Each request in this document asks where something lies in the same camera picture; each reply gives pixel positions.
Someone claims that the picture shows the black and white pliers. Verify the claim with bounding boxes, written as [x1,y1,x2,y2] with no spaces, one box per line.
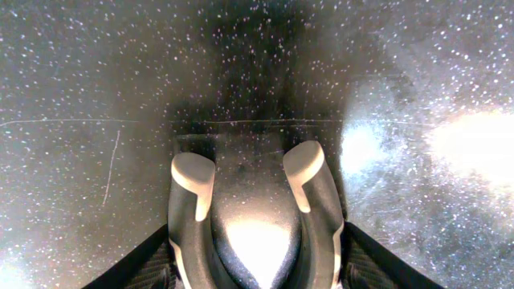
[167,140,345,289]

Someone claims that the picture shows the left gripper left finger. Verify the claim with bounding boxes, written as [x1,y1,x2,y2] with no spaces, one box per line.
[82,223,180,289]

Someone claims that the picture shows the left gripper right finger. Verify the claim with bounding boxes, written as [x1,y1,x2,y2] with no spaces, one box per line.
[340,221,445,289]

